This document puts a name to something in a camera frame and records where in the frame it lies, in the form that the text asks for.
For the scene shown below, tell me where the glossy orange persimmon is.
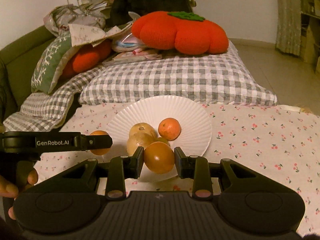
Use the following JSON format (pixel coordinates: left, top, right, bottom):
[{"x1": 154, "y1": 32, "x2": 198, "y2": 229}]
[{"x1": 143, "y1": 142, "x2": 175, "y2": 175}]

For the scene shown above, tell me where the beige curtain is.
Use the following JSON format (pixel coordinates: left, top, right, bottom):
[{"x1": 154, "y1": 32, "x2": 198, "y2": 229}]
[{"x1": 275, "y1": 0, "x2": 303, "y2": 55}]

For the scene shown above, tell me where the grey checked pillow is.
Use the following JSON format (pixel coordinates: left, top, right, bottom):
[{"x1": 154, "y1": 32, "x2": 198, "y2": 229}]
[{"x1": 78, "y1": 46, "x2": 278, "y2": 106}]

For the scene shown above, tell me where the floral cloth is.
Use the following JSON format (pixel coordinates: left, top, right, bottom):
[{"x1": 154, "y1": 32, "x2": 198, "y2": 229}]
[{"x1": 68, "y1": 23, "x2": 134, "y2": 47}]

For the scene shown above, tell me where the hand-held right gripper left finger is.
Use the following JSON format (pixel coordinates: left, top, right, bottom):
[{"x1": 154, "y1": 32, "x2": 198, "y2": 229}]
[{"x1": 54, "y1": 146, "x2": 145, "y2": 200}]

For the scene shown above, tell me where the person's left hand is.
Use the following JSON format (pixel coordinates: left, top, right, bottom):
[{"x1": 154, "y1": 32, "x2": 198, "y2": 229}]
[{"x1": 0, "y1": 167, "x2": 39, "y2": 220}]

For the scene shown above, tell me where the orange plush cushion green leaf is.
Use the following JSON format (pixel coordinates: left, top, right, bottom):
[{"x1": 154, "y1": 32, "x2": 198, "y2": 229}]
[{"x1": 131, "y1": 11, "x2": 230, "y2": 55}]

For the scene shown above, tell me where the silver crinkled bag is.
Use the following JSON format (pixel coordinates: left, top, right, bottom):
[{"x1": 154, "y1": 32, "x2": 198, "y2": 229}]
[{"x1": 44, "y1": 4, "x2": 107, "y2": 37}]

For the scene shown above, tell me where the orange tangerine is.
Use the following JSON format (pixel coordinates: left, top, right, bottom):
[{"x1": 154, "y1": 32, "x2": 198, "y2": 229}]
[
  {"x1": 158, "y1": 118, "x2": 182, "y2": 141},
  {"x1": 89, "y1": 130, "x2": 111, "y2": 155}
]

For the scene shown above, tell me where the clear plastic bag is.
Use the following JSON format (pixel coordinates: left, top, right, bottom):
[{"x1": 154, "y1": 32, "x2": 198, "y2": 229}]
[{"x1": 111, "y1": 32, "x2": 150, "y2": 53}]

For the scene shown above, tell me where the green snowflake cushion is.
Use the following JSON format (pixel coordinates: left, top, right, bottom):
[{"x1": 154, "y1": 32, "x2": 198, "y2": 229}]
[{"x1": 31, "y1": 33, "x2": 75, "y2": 95}]

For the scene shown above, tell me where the olive green sofa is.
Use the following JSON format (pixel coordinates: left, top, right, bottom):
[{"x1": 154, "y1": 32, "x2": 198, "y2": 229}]
[{"x1": 0, "y1": 25, "x2": 63, "y2": 120}]

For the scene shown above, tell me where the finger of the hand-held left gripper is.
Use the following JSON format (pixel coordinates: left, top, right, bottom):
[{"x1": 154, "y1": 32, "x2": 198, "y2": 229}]
[{"x1": 81, "y1": 133, "x2": 113, "y2": 151}]

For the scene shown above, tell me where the wooden shelf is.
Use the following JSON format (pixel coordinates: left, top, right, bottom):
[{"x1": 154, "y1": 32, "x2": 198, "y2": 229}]
[{"x1": 299, "y1": 0, "x2": 320, "y2": 74}]

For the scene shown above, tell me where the plain orange plush cushion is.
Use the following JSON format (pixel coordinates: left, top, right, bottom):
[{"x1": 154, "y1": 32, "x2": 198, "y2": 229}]
[{"x1": 62, "y1": 39, "x2": 112, "y2": 78}]

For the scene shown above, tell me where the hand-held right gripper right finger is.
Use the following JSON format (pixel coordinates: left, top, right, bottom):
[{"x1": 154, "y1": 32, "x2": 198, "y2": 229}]
[{"x1": 174, "y1": 147, "x2": 262, "y2": 200}]

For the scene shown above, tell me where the white ribbed plate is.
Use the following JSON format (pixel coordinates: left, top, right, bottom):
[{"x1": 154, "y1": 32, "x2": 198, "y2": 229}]
[{"x1": 100, "y1": 95, "x2": 213, "y2": 183}]

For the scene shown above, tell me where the cherry print sheet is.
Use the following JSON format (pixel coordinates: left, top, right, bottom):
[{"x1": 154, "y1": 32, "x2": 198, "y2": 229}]
[{"x1": 32, "y1": 102, "x2": 320, "y2": 238}]

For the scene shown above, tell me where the grey checked quilt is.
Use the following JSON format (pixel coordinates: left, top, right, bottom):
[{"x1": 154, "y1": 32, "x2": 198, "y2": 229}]
[{"x1": 3, "y1": 64, "x2": 105, "y2": 132}]

